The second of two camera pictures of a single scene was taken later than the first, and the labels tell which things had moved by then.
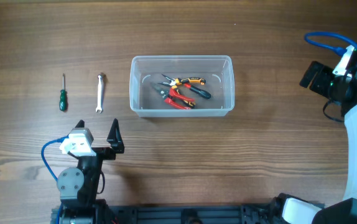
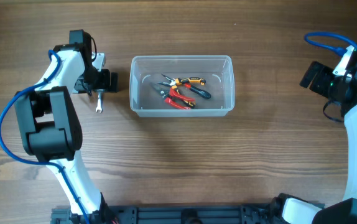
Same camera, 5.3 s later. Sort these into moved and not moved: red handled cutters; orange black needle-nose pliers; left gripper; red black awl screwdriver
Moved: left gripper
Not moved: red handled cutters; orange black needle-nose pliers; red black awl screwdriver
